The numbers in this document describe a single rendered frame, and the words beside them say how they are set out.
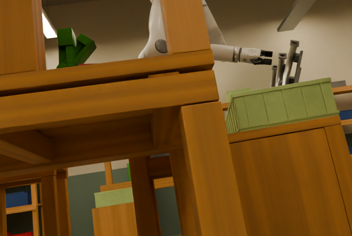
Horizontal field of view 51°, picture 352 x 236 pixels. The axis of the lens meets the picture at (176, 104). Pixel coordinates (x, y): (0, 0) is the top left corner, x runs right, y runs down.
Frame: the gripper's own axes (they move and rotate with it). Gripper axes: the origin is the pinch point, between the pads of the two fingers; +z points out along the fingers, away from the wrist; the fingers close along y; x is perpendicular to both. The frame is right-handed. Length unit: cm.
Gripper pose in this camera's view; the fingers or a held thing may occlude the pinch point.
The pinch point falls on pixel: (270, 57)
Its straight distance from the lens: 196.8
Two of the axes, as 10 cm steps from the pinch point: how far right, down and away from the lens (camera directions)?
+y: 2.5, -5.3, 8.1
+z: 9.7, 1.3, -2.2
